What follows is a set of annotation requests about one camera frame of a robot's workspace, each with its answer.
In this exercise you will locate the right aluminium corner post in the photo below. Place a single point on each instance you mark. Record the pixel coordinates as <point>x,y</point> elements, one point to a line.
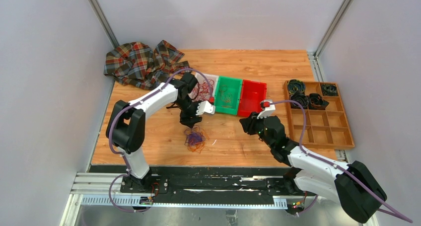
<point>332,27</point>

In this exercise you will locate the red plastic bin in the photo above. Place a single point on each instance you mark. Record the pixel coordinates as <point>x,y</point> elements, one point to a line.
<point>252,93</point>

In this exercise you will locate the aluminium frame rail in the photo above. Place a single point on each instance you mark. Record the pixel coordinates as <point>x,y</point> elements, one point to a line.
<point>96,190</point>

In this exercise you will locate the white plastic bin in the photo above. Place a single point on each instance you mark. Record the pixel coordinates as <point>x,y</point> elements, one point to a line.
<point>205,87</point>

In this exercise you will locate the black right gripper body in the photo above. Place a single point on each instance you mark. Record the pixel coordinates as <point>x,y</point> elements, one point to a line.
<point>259,129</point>

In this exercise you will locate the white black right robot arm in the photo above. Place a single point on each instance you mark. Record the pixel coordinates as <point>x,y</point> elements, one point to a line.
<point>350,185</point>

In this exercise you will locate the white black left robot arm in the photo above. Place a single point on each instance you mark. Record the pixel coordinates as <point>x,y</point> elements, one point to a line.
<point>126,128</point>

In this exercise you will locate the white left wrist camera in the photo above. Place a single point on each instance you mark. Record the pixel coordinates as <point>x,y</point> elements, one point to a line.
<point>205,107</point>

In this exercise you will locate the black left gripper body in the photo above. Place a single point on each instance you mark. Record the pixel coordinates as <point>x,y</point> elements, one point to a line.
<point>188,109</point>

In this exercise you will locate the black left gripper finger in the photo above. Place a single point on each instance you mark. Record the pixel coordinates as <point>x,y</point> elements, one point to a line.
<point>192,121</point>
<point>186,122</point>

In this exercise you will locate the left aluminium corner post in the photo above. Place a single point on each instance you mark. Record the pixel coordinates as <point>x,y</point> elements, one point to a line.
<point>104,22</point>

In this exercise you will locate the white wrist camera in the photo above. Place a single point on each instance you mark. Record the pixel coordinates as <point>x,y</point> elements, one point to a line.
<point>267,107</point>
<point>205,107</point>

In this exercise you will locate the wooden compartment tray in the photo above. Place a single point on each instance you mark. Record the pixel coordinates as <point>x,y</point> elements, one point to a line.
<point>323,123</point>

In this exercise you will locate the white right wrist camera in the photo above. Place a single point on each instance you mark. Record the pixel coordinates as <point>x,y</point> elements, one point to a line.
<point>267,107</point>

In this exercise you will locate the plaid cloth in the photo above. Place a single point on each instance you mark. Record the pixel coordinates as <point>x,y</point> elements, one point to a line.
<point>139,65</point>

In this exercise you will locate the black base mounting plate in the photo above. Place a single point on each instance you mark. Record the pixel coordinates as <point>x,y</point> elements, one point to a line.
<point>200,185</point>

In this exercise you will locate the green plastic bin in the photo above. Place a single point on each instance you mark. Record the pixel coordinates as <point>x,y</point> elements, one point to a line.
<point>227,95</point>

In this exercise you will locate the aluminium corner post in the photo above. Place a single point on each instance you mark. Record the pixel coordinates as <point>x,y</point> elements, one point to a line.
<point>104,22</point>
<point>332,27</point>

